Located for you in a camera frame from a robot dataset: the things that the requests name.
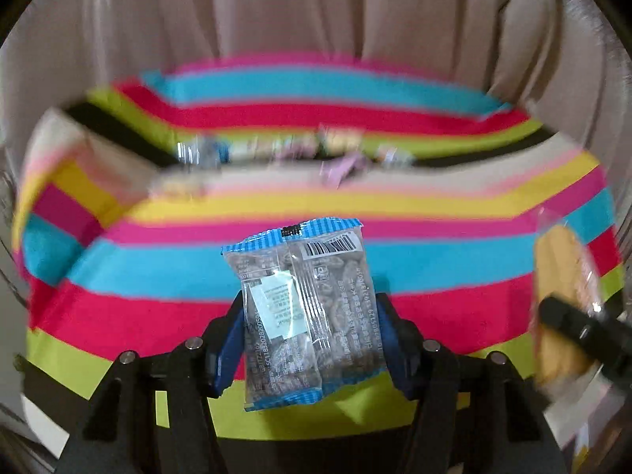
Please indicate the yellow biscuit packet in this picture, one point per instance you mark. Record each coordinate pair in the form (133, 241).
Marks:
(560, 266)

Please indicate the striped colourful tablecloth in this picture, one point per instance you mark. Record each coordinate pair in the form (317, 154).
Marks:
(444, 256)

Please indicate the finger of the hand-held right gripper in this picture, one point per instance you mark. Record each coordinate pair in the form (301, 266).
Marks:
(582, 328)

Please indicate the small clear silver packet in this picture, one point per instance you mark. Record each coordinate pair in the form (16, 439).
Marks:
(200, 153)

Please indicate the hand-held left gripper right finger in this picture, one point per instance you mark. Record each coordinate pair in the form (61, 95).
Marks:
(395, 350)

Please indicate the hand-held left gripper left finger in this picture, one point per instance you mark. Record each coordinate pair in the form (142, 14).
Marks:
(231, 350)

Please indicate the pink snack packet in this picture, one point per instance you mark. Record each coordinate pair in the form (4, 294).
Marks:
(340, 168)

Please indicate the pale yellow snack packet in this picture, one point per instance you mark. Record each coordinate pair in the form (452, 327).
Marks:
(341, 139)

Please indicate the clear snack packet blue edges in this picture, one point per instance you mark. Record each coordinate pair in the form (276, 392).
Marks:
(306, 306)

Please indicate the pale white snack packet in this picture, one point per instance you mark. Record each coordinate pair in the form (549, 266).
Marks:
(276, 147)

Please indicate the small grey snack packet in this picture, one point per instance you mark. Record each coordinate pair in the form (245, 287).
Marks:
(395, 155)

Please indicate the beige curtain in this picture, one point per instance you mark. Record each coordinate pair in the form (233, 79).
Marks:
(296, 10)

